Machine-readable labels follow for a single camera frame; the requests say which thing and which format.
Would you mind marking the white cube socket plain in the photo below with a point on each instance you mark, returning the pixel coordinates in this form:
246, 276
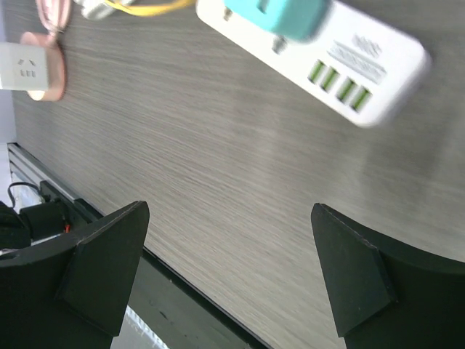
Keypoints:
23, 67

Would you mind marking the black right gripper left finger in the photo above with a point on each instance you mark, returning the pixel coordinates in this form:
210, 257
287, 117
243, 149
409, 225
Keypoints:
72, 291

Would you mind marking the pink round socket base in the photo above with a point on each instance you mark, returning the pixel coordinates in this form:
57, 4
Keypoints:
55, 66

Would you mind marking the teal plug adapter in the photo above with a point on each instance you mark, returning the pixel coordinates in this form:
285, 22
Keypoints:
294, 20

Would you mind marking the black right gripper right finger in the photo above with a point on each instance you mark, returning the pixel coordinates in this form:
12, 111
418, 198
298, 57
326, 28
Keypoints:
385, 293

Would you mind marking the white power strip green ports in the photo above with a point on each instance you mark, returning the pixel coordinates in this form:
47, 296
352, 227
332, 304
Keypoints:
358, 66

